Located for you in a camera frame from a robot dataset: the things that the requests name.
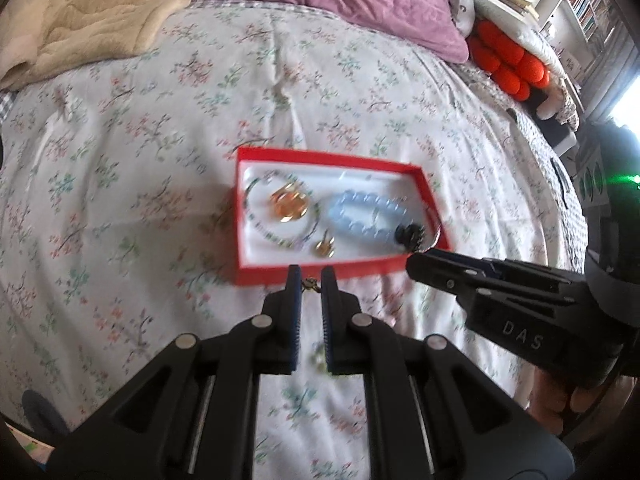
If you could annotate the person's right hand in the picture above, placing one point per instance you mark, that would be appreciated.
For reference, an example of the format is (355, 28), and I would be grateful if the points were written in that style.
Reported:
(565, 405)

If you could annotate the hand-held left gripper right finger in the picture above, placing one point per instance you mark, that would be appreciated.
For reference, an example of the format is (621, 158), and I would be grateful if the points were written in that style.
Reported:
(327, 330)

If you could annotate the beige quilted blanket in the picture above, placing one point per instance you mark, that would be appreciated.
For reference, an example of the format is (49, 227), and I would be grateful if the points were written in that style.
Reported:
(90, 15)

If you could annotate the gold earring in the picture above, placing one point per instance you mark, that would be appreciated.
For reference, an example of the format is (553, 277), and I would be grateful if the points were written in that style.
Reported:
(325, 247)

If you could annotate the orange plush toy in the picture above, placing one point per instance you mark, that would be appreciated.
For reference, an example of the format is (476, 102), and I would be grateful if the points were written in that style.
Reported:
(510, 65)

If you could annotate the checked cloth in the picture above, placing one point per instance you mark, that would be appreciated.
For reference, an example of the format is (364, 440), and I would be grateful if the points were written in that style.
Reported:
(5, 105)

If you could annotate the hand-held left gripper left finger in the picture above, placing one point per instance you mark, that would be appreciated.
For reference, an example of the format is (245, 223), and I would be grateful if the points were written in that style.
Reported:
(295, 330)

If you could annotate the amber gold ornament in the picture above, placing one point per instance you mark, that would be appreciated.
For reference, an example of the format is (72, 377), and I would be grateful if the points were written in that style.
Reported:
(287, 205)

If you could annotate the red cardboard box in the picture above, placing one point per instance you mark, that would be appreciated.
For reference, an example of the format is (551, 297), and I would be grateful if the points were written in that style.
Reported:
(320, 157)

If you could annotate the floral bed sheet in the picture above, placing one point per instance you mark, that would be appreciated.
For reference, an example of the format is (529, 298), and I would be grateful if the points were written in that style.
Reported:
(150, 185)

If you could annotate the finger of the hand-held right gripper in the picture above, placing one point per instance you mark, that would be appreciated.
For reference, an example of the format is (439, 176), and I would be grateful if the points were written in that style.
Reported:
(440, 275)
(487, 264)

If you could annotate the white bookshelf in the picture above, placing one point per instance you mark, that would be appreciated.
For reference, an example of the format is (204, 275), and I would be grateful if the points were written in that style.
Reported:
(585, 5)

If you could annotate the black bead cluster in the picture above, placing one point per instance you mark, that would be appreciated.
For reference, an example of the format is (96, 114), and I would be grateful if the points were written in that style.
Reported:
(410, 236)

